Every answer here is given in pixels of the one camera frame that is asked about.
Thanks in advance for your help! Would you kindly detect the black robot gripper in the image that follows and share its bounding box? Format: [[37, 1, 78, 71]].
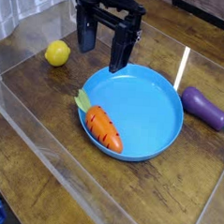
[[76, 0, 145, 73]]

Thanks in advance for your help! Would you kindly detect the orange toy carrot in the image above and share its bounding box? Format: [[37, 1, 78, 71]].
[[74, 88, 123, 154]]

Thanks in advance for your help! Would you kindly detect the blue round plastic tray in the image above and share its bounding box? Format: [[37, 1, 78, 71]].
[[83, 65, 184, 161]]

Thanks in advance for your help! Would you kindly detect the yellow toy lemon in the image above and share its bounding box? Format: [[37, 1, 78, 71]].
[[44, 40, 70, 67]]

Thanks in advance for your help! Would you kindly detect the white patterned curtain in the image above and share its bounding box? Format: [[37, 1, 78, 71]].
[[0, 0, 81, 48]]

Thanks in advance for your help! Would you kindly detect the dark wooden board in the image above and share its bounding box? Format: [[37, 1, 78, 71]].
[[172, 0, 224, 31]]

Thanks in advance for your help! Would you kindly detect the purple toy eggplant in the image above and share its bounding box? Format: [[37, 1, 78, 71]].
[[181, 87, 224, 131]]

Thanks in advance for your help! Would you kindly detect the clear acrylic enclosure wall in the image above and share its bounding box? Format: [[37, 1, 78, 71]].
[[0, 2, 224, 224]]

